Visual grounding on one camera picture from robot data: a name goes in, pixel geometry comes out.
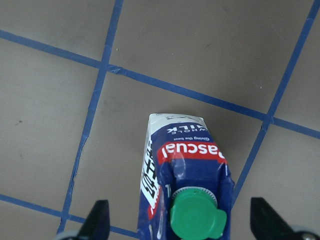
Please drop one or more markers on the blue white milk carton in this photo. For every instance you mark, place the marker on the blue white milk carton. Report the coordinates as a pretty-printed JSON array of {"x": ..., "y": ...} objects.
[{"x": 185, "y": 186}]

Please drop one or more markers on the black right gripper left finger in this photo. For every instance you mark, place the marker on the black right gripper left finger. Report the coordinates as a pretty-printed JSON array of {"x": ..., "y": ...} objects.
[{"x": 97, "y": 223}]

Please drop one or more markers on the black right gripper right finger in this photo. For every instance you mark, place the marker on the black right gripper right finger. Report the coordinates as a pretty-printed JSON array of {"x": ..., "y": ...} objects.
[{"x": 266, "y": 223}]

